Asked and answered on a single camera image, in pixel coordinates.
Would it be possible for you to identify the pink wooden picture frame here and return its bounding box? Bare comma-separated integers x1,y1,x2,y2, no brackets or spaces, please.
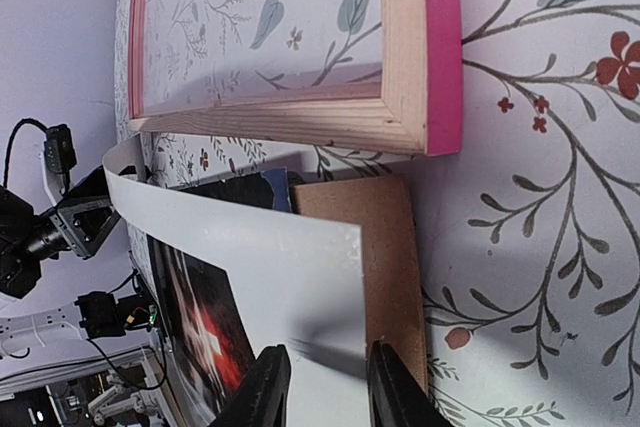
127,0,463,155

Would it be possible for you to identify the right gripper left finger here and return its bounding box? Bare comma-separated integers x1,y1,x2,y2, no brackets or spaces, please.
209,344,291,427

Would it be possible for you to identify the landscape photo print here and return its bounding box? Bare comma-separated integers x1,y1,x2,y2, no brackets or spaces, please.
147,236,255,426

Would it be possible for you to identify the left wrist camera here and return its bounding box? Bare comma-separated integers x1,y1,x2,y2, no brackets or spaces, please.
44,124,77,175

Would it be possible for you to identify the white photo mat board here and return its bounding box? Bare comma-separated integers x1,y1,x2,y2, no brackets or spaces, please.
103,137,370,426

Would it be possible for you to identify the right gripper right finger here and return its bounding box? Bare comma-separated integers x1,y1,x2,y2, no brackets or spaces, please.
367,340,451,427

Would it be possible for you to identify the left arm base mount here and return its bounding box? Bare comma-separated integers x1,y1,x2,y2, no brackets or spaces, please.
74,292,159,340

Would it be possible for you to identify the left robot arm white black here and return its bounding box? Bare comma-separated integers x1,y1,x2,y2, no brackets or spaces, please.
1,167,126,356

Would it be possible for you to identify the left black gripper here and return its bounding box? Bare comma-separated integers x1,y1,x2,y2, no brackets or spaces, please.
19,167,120,260

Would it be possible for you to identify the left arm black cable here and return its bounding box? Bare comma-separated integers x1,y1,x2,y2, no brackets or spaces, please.
0,118,49,188

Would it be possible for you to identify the brown cardboard backing board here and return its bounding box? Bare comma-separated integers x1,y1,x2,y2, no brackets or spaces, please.
292,175,428,389

